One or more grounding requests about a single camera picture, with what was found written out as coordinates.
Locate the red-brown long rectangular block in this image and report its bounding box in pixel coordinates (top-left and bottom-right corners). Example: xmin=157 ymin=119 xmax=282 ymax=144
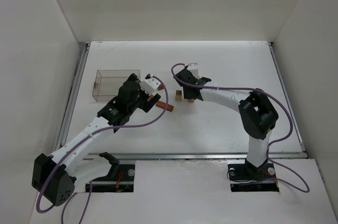
xmin=156 ymin=101 xmax=174 ymax=112

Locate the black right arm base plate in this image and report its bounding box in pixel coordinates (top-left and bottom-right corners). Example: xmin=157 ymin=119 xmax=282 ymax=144
xmin=227 ymin=163 xmax=279 ymax=192

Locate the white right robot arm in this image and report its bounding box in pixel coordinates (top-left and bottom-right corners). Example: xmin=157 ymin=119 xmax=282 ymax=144
xmin=173 ymin=64 xmax=279 ymax=183

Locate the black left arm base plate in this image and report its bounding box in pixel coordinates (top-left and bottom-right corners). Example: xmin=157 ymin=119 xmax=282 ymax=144
xmin=91 ymin=163 xmax=135 ymax=193

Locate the purple camera cable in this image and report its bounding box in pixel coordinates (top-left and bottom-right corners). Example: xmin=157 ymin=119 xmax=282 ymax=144
xmin=171 ymin=62 xmax=310 ymax=192
xmin=36 ymin=74 xmax=168 ymax=223

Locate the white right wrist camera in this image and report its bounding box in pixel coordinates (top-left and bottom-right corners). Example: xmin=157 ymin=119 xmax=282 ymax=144
xmin=187 ymin=63 xmax=199 ymax=79

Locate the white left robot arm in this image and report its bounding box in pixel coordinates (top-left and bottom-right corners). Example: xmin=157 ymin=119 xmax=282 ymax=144
xmin=32 ymin=73 xmax=163 ymax=207

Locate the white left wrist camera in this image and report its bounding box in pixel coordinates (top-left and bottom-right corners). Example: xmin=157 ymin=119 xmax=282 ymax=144
xmin=139 ymin=78 xmax=161 ymax=95

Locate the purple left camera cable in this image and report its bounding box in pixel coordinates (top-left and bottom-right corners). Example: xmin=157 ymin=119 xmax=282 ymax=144
xmin=36 ymin=74 xmax=168 ymax=223

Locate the aluminium table edge rail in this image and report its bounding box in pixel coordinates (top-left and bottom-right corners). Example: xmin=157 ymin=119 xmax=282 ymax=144
xmin=53 ymin=42 xmax=91 ymax=151

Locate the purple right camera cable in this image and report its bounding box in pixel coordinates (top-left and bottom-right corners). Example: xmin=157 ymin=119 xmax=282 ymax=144
xmin=171 ymin=62 xmax=310 ymax=192

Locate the clear plastic box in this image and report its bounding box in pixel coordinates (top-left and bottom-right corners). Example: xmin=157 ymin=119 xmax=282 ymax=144
xmin=92 ymin=70 xmax=140 ymax=102

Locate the light wood rectangular block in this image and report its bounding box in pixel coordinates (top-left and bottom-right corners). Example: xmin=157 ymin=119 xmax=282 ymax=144
xmin=175 ymin=90 xmax=182 ymax=101

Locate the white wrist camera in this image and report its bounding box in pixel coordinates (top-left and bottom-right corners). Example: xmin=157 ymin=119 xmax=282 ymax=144
xmin=139 ymin=78 xmax=161 ymax=95
xmin=187 ymin=63 xmax=199 ymax=79

